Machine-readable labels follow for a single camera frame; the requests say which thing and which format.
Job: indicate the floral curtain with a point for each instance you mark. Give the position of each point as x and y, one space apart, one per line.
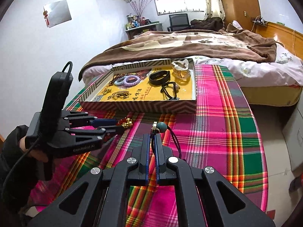
213 0

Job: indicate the white desk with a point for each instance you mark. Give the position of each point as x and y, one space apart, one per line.
142 27

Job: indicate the person's left hand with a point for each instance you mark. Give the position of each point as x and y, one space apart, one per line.
35 155

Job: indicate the yellow cardboard box tray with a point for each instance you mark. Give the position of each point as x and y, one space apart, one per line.
153 97

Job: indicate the wooden headboard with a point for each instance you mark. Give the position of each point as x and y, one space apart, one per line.
279 32

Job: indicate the person's left forearm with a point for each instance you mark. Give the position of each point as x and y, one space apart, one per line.
14 134

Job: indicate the yellow bed base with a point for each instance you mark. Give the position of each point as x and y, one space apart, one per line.
272 97

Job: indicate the plaid tablecloth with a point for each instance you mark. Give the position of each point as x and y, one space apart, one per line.
224 134

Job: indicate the dried flower branches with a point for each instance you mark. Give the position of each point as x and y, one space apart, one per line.
139 8

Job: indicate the dark clothing pile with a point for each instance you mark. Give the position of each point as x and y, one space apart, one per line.
208 23

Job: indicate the white cabinet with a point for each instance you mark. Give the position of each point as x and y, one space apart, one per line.
294 134

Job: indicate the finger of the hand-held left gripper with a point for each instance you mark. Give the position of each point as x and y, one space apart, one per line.
101 122
111 130

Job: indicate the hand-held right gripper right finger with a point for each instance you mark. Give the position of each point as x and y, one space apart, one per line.
158 156

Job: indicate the floral white pillow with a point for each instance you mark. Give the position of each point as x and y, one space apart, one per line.
287 55

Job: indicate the plain white pillow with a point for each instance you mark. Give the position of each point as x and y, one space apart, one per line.
236 24

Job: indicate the window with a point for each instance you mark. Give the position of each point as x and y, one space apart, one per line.
177 3

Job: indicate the cluster of desk bottles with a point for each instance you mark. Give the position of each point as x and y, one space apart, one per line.
135 22

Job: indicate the wooden wardrobe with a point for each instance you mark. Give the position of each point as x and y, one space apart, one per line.
239 0

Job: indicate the red hanging ornament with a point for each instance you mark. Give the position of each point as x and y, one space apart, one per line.
46 19

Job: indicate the power strip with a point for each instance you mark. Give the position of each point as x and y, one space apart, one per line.
260 21

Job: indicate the black office chair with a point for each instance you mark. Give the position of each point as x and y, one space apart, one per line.
178 19

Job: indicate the silver wall sheet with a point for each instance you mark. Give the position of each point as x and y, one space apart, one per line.
59 13

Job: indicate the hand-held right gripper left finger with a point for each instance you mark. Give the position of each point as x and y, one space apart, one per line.
148 151

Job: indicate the white bed sheet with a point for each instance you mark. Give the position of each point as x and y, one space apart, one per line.
260 73

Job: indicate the bed with brown blanket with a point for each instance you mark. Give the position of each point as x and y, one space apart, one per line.
165 45

